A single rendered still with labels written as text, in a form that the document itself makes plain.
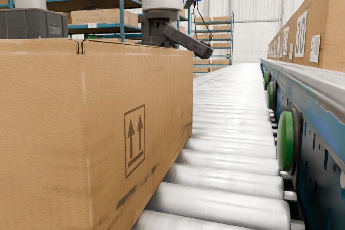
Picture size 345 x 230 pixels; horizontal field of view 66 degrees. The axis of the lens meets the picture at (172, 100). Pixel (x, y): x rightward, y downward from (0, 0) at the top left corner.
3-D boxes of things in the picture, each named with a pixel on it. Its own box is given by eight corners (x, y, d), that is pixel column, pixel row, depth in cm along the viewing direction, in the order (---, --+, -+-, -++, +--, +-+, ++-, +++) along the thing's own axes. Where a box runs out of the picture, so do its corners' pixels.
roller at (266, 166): (37, 149, 60) (33, 128, 58) (287, 181, 44) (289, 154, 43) (19, 159, 55) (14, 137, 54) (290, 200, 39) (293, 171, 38)
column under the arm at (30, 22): (-16, 100, 97) (-27, 6, 91) (36, 91, 122) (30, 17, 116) (45, 103, 90) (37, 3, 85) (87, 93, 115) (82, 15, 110)
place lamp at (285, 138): (273, 157, 36) (277, 106, 34) (284, 158, 35) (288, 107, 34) (277, 180, 29) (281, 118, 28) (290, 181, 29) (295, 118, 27)
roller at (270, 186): (12, 159, 53) (7, 136, 52) (292, 201, 38) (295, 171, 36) (-11, 172, 49) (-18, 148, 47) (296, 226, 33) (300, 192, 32)
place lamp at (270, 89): (265, 106, 72) (267, 80, 71) (270, 106, 72) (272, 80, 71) (266, 111, 66) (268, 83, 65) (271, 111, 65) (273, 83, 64)
